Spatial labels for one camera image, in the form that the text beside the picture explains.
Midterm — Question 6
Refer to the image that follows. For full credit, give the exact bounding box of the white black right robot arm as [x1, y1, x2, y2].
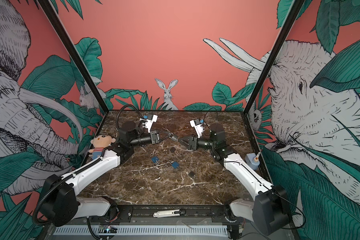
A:
[177, 119, 292, 236]

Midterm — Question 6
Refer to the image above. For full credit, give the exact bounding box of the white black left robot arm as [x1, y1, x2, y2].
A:
[32, 118, 163, 227]

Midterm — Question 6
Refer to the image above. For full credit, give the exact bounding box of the blue padlock right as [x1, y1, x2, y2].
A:
[172, 162, 180, 169]

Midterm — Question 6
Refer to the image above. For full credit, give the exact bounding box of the blue padlock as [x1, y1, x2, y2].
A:
[152, 156, 159, 164]
[172, 162, 180, 169]

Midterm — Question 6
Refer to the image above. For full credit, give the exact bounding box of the plush doll striped shirt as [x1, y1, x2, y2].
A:
[89, 134, 116, 160]

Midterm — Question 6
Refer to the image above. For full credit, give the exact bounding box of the blue padlock left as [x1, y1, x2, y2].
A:
[152, 156, 159, 164]

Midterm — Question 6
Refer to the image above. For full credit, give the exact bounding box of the white utility knife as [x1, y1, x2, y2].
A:
[153, 209, 186, 218]

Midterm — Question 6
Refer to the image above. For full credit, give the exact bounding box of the small green circuit board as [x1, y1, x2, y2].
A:
[98, 226, 118, 235]

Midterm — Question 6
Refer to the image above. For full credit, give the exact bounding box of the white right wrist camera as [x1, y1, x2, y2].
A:
[190, 119, 204, 138]

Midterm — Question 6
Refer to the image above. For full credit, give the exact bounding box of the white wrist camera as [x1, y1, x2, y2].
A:
[140, 114, 158, 133]
[190, 119, 204, 138]

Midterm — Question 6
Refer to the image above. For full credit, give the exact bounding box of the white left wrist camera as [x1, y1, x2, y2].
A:
[140, 114, 158, 133]

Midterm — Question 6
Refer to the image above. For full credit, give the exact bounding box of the black front mounting rail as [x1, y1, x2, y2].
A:
[90, 205, 245, 225]

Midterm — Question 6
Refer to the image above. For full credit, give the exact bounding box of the white slotted cable duct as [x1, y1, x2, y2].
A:
[52, 224, 229, 237]

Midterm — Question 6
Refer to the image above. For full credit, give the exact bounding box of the black right frame post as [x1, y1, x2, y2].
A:
[244, 0, 305, 115]

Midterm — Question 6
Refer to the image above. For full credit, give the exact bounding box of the black frame post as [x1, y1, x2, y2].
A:
[244, 0, 305, 115]
[37, 0, 109, 114]

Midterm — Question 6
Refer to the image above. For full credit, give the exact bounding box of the black left frame post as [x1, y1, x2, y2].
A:
[37, 0, 109, 114]

